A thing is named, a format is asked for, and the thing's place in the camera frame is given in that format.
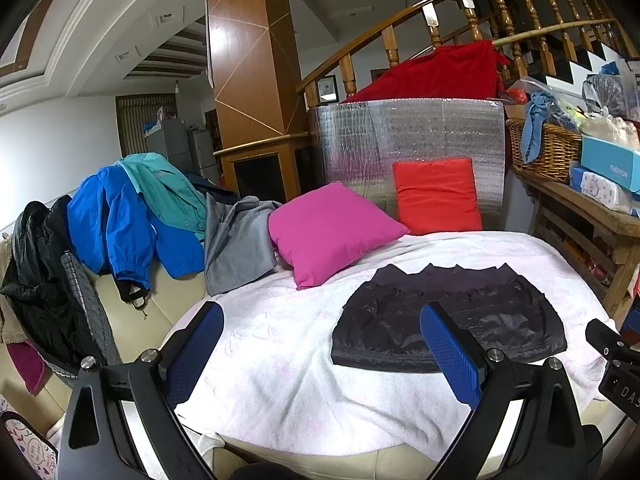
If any grey refrigerator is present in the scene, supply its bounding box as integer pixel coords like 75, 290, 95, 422
145, 119, 193, 173
187, 129, 221, 183

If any wooden stair railing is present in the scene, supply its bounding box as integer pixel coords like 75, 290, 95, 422
296, 0, 631, 106

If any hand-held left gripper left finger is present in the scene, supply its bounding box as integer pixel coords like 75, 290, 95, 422
57, 301, 226, 480

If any grey knit cloth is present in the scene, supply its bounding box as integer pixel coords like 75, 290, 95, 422
60, 252, 123, 371

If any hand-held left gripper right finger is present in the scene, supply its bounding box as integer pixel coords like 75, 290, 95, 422
420, 301, 586, 480

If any silver insulation mat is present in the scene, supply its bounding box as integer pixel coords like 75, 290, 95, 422
307, 97, 508, 233

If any red pillow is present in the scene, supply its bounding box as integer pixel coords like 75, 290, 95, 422
392, 157, 483, 236

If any wooden column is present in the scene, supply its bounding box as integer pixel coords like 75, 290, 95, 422
206, 0, 313, 201

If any white blanket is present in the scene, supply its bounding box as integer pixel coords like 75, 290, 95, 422
172, 231, 616, 448

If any blue cloth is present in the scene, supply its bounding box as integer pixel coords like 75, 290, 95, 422
520, 91, 581, 163

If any blue jacket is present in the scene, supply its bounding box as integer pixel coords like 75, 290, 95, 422
66, 166, 207, 293

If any red cloth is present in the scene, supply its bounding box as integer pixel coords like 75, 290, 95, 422
342, 40, 511, 105

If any black padded jacket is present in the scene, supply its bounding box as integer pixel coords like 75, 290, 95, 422
330, 262, 568, 375

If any clear bag with dark contents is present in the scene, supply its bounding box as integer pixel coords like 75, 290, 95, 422
582, 74, 628, 117

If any white patterned tissue pack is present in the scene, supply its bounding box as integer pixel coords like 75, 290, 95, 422
580, 170, 636, 211

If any framed picture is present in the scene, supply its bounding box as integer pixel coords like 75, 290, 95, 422
316, 75, 340, 105

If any magenta cloth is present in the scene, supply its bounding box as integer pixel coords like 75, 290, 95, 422
7, 340, 51, 396

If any wooden table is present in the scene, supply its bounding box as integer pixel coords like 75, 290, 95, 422
512, 162, 640, 328

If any black leather jacket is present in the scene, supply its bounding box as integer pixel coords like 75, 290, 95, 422
0, 195, 108, 376

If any wicker basket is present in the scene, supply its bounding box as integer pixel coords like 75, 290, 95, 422
505, 117, 583, 185

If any pink pillow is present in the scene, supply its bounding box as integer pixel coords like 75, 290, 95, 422
268, 181, 411, 291

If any grey garment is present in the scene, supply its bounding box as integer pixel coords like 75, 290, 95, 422
204, 192, 283, 297

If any teal jacket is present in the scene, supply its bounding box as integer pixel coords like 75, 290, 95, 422
119, 154, 208, 241

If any white patterned cushion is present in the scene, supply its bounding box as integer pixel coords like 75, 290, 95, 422
0, 395, 60, 480

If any light blue cardboard box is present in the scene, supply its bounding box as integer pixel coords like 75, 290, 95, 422
580, 135, 640, 178

